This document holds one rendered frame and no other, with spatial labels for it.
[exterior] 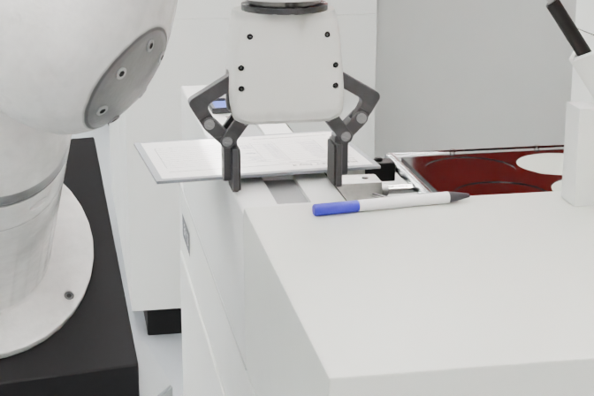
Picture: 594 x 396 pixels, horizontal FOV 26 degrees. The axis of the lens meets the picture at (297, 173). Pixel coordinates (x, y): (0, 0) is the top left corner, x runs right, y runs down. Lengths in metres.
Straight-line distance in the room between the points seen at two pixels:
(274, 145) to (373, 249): 0.32
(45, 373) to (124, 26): 0.41
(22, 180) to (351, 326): 0.24
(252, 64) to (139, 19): 0.40
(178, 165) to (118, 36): 0.51
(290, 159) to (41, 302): 0.30
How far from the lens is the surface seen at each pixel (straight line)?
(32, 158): 0.86
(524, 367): 0.79
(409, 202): 1.08
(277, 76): 1.11
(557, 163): 1.51
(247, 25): 1.10
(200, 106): 1.12
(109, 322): 1.07
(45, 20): 0.70
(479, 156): 1.52
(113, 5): 0.70
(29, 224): 0.94
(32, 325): 1.05
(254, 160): 1.21
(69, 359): 1.05
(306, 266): 0.94
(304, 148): 1.26
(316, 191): 1.15
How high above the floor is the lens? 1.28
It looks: 15 degrees down
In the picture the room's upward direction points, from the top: straight up
